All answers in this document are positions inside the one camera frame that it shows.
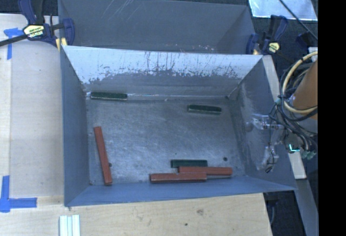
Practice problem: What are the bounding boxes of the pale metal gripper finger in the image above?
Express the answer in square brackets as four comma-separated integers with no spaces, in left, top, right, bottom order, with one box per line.
[245,113,284,133]
[256,142,281,174]

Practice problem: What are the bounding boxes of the red-brown flat block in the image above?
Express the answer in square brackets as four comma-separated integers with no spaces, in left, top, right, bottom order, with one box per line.
[177,166,234,176]
[93,126,114,186]
[149,172,208,184]

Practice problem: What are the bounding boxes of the dark green flat block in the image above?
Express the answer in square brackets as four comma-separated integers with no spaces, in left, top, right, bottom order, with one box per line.
[90,91,129,101]
[187,104,223,116]
[170,159,209,169]

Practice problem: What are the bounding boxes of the grey metal bin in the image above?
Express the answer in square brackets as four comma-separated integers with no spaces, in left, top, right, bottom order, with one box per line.
[57,0,298,207]

